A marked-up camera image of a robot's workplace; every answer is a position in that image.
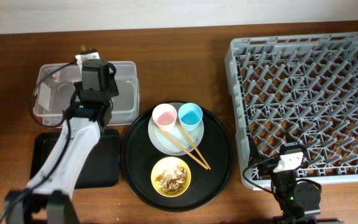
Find grey dishwasher rack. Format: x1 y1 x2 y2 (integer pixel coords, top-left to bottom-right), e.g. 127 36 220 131
224 32 358 190

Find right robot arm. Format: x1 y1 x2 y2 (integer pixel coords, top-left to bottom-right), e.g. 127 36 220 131
242 132 340 224

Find clear plastic bin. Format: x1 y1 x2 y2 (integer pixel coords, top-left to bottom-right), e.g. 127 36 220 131
33 61 139 126

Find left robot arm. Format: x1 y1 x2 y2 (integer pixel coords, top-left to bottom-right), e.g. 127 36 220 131
0 59 119 223

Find round black tray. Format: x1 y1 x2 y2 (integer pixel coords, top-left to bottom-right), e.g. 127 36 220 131
120 108 234 212

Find brown gold snack wrapper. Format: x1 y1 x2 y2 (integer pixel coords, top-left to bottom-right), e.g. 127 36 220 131
81 45 90 52

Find wooden chopstick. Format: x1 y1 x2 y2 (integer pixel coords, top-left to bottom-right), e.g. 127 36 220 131
153 124 209 170
177 121 211 170

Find blue cup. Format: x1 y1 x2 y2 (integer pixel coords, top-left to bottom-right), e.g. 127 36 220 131
178 103 203 131

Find food scraps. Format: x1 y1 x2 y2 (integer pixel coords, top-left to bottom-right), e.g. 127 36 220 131
155 165 187 194

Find pink cup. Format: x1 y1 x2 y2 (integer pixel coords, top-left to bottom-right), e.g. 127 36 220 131
152 103 177 132

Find yellow bowl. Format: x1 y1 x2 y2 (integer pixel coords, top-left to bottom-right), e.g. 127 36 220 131
150 157 191 198

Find black rectangular tray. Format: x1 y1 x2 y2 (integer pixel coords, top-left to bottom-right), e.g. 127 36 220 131
30 129 120 189

